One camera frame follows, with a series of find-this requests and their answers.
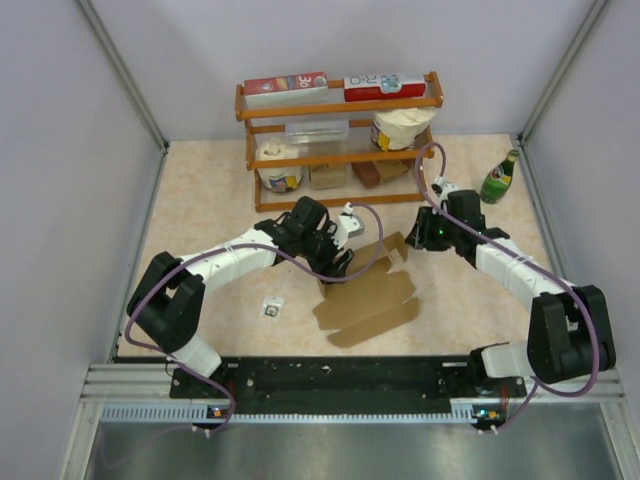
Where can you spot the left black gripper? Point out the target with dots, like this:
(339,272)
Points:
(326,268)

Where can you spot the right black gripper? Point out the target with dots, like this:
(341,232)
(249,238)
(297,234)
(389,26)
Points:
(417,237)

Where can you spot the brown cardboard box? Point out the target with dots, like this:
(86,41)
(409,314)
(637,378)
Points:
(380,300)

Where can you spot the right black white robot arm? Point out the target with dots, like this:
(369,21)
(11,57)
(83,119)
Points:
(569,333)

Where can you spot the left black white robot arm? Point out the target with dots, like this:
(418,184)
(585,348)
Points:
(168,300)

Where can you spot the red white wrap box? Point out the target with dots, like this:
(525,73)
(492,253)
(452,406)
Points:
(383,87)

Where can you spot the red white foil box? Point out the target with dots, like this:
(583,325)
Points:
(287,90)

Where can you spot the small plastic bag packet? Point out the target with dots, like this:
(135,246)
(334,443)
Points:
(271,307)

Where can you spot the red-brown scouring pad pack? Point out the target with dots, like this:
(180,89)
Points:
(374,173)

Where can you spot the beige sponge pack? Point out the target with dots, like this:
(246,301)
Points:
(327,176)

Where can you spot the green glass bottle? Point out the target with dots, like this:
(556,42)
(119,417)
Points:
(498,181)

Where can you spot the orange wooden shelf rack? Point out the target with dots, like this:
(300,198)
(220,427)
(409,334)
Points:
(356,148)

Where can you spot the lower toilet paper roll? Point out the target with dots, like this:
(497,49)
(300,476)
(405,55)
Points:
(279,179)

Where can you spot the toilet paper roll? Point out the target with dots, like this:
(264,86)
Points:
(395,130)
(279,179)

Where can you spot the upper toilet paper roll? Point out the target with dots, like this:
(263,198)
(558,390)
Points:
(395,130)

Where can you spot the clear plastic container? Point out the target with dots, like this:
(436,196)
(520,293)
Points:
(310,132)

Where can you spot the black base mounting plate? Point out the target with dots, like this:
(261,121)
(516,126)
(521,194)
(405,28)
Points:
(349,384)

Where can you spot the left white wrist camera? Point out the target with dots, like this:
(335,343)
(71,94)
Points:
(348,225)

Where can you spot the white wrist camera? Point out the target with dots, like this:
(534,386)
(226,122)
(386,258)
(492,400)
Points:
(443,190)
(348,225)

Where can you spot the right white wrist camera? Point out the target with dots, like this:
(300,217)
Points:
(443,190)

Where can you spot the grey slotted cable duct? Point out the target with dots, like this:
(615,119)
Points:
(457,411)

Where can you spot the aluminium frame rail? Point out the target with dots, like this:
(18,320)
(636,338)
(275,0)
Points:
(151,382)

